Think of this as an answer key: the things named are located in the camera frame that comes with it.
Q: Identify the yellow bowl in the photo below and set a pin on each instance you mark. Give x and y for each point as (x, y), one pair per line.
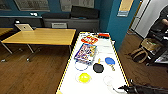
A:
(83, 78)

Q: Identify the colourful board game box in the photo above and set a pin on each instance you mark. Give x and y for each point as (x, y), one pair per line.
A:
(85, 53)

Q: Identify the red orange flat pack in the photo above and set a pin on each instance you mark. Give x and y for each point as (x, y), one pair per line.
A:
(89, 39)

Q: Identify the small red box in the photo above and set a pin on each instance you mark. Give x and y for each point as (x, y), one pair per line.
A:
(103, 35)

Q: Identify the black ping pong paddle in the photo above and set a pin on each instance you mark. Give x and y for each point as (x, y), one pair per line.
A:
(98, 68)

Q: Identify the long dark grey sofa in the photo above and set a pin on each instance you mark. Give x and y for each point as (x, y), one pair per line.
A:
(76, 20)

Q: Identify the white activity table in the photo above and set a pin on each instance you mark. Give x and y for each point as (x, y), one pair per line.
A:
(90, 87)

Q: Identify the yellow game table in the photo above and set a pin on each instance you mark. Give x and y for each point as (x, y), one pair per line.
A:
(43, 36)

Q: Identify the interior glass window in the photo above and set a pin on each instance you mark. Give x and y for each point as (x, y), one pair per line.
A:
(31, 4)
(5, 4)
(76, 4)

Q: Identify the brown black backpack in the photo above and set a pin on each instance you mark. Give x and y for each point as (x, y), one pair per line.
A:
(138, 55)

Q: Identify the small white object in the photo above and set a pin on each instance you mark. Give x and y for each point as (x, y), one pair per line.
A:
(33, 14)

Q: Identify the silver laptop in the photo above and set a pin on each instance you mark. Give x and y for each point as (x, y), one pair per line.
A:
(24, 27)

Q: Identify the cardboard box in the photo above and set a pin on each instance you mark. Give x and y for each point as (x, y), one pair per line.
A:
(150, 44)

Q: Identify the small yellow wall poster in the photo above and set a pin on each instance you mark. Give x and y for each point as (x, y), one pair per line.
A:
(125, 7)

